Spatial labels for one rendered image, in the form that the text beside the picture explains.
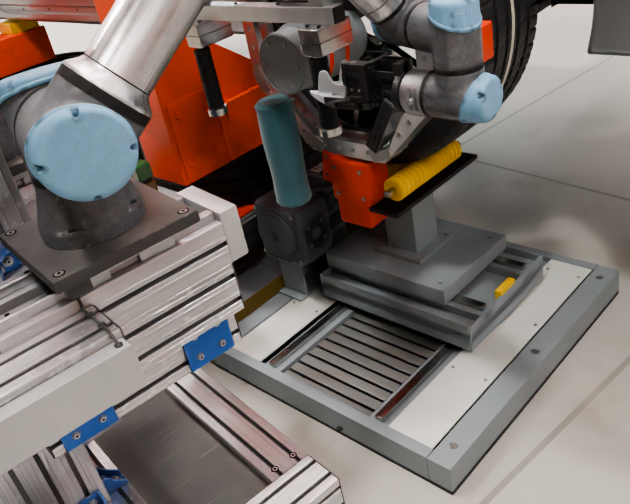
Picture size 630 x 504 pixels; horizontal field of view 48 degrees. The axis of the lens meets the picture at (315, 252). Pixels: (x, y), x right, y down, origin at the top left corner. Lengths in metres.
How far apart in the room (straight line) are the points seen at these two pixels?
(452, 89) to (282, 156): 0.64
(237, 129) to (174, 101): 0.22
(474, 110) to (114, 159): 0.54
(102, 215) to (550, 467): 1.09
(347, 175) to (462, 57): 0.67
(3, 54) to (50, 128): 2.89
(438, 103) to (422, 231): 0.81
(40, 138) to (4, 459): 0.39
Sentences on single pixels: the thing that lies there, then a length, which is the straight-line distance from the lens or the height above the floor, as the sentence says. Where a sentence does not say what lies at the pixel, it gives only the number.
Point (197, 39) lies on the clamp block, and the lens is 1.54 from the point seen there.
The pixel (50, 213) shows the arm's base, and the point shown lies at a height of 0.87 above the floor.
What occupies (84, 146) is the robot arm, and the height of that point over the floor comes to 1.00.
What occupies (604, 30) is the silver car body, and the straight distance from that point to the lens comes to 1.59.
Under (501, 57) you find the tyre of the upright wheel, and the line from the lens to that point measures 1.53.
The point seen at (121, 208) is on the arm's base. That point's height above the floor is 0.85.
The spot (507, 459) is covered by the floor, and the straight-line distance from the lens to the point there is 1.66.
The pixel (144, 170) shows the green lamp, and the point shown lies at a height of 0.64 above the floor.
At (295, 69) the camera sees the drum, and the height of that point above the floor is 0.84.
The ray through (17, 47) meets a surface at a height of 0.63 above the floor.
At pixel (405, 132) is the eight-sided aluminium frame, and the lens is 1.52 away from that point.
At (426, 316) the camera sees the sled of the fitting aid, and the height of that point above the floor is 0.15.
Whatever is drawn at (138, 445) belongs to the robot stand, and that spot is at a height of 0.21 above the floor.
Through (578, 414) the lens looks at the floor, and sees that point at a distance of 1.76.
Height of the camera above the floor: 1.24
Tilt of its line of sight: 31 degrees down
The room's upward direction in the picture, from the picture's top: 12 degrees counter-clockwise
